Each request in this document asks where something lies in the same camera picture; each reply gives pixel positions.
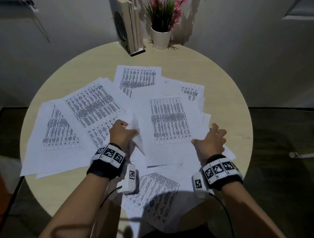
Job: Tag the person's left hand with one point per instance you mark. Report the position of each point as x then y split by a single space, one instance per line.
120 134

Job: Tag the person's right hand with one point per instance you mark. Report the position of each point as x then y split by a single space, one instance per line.
211 144

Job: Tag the printed paper sheet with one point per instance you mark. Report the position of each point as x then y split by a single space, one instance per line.
137 143

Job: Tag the printed papers pile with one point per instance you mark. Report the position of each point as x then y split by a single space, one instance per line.
171 152

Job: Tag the printed paper sheets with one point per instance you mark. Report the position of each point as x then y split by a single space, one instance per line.
61 159

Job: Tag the person's right forearm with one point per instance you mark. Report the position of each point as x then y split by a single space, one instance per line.
250 213

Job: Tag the person's left forearm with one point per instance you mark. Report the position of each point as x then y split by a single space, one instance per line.
78 206

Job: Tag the round beige table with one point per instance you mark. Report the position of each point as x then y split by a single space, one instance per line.
196 68

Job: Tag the black left wristband with markers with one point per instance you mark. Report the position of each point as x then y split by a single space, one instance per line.
103 169

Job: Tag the black wristband with markers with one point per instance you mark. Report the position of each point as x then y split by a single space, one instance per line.
225 181
103 169

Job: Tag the black right wristband with markers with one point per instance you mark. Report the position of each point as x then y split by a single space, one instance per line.
225 181

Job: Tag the black bookend base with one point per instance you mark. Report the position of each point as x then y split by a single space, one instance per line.
138 52

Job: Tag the white plastic tube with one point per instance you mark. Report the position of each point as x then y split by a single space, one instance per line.
301 155

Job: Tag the white plant pot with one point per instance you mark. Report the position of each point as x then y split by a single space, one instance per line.
160 39

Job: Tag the cream upright book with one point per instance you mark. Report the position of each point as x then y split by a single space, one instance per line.
137 27

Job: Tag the green artificial plant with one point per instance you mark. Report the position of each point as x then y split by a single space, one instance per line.
160 17

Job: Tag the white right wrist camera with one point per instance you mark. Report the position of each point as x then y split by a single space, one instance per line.
200 191

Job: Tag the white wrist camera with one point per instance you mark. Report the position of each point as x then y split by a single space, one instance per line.
200 191
128 184

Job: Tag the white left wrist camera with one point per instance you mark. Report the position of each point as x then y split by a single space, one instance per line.
128 184

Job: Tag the grey window frame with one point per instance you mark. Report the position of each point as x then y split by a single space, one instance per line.
14 5

